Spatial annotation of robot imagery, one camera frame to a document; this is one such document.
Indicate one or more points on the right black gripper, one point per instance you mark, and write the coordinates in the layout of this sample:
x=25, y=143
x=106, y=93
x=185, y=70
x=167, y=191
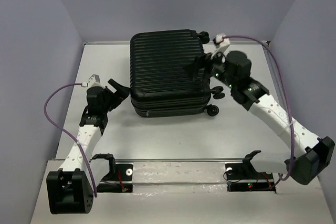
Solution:
x=202, y=61

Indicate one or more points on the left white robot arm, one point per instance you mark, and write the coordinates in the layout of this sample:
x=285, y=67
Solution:
x=73, y=186

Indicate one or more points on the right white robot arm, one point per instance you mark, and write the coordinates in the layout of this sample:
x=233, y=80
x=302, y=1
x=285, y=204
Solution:
x=309, y=154

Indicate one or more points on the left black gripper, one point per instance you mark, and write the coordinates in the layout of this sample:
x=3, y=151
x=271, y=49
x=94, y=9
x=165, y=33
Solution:
x=122, y=92

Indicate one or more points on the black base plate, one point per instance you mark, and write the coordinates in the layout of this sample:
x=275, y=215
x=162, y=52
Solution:
x=242, y=177
x=118, y=182

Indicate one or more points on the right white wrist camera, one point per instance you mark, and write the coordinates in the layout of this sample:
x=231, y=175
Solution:
x=221, y=42

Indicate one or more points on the black hard-shell suitcase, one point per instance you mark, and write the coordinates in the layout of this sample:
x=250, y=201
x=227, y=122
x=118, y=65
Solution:
x=160, y=87

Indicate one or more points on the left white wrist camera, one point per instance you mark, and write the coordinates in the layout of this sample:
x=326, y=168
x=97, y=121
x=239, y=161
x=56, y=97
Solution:
x=94, y=81

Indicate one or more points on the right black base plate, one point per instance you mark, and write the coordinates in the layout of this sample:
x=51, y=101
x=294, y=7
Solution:
x=242, y=177

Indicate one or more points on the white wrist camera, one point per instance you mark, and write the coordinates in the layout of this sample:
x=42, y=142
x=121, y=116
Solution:
x=221, y=42
x=94, y=81

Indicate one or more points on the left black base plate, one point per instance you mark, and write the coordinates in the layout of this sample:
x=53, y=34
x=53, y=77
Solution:
x=118, y=182

